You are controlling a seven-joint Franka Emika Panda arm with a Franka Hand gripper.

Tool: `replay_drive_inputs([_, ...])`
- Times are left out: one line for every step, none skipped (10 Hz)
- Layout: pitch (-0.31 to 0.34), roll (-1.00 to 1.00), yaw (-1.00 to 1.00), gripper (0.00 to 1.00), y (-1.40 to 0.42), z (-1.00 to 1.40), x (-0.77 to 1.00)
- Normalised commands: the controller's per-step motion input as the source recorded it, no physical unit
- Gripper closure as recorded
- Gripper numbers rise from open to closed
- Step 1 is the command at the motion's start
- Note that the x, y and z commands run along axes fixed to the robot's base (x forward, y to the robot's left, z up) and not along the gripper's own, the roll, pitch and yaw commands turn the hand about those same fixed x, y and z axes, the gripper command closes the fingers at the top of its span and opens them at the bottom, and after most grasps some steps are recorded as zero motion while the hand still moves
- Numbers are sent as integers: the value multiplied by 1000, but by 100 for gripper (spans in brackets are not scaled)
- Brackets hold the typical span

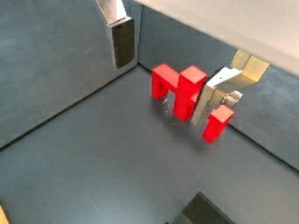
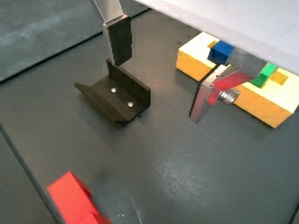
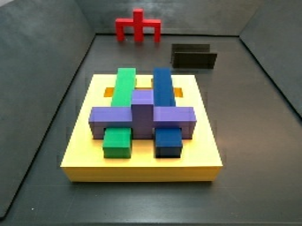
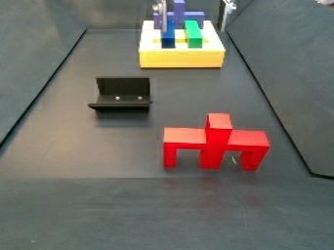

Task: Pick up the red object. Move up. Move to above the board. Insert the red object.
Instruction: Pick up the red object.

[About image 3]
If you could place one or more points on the yellow base board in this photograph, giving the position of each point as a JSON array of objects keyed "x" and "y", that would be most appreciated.
[{"x": 85, "y": 164}]

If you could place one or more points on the purple three-legged block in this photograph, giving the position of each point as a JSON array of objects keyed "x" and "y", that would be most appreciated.
[{"x": 144, "y": 117}]

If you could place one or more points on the blue long block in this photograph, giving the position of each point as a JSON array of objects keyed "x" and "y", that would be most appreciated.
[{"x": 168, "y": 135}]

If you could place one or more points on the green long block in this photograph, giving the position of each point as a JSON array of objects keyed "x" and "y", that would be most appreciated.
[{"x": 118, "y": 137}]

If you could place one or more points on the black U-shaped holder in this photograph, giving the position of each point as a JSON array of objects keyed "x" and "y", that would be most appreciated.
[{"x": 193, "y": 56}]

